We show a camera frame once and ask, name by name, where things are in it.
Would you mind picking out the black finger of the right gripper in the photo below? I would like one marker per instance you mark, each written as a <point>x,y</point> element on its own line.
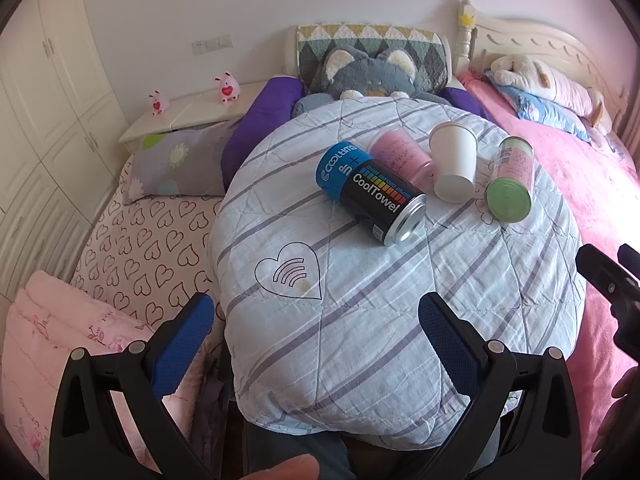
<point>618,282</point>

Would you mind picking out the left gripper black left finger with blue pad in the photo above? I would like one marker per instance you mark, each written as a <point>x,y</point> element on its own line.
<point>87,440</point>

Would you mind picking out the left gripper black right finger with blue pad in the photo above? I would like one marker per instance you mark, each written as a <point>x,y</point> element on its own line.
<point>521,422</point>

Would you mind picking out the white paper cup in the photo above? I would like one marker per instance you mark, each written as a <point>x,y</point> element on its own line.
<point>454,151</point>

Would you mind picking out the operator right hand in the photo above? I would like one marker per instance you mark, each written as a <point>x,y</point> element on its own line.
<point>619,394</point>

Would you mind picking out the operator thumb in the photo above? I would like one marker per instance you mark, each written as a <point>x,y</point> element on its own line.
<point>302,467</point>

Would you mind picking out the pink bed cover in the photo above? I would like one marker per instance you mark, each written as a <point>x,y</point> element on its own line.
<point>603,194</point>

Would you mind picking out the green lid pink canister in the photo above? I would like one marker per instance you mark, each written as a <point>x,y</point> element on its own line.
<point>509,194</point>

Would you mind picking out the light blue cartoon pillow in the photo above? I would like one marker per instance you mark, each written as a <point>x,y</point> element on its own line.
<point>539,110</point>

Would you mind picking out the heart pattern bed sheet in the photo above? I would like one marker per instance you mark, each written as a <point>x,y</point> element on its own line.
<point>148,258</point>

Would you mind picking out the white dog plush toy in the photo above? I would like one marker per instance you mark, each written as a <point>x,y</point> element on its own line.
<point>537,78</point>

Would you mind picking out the black blue CoolTowel can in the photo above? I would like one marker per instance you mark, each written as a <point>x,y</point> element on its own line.
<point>390,207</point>

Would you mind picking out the pink plastic canister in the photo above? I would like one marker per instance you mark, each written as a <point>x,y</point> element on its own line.
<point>397,150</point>

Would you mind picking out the cream wooden headboard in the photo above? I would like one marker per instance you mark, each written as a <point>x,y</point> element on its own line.
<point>481,39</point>

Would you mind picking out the striped light blue quilt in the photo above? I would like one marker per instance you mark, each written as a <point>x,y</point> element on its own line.
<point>322,319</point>

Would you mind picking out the grey flower pillow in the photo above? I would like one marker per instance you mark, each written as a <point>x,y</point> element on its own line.
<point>185,162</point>

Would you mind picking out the diamond pattern quilted headboard cover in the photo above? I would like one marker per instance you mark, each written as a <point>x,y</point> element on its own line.
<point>309,45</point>

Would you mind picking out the cream wardrobe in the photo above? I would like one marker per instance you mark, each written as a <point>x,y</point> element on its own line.
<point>60,125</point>

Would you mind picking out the left pink rabbit figurine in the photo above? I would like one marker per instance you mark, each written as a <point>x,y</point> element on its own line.
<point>159,103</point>

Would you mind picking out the pink rabbit figurine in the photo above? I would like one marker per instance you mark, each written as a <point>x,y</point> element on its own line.
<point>229,90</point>
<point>159,103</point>

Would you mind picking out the grey cat plush toy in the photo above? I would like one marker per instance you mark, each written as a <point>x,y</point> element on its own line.
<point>350,74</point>

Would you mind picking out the cream bedside table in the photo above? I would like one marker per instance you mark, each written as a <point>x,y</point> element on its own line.
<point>191,111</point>

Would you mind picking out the purple pillow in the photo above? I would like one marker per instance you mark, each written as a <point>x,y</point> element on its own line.
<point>271,109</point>

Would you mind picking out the right pink rabbit figurine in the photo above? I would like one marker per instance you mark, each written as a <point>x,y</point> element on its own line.
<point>229,90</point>

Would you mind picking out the white wall socket panel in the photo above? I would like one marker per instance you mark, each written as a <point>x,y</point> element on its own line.
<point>201,47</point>

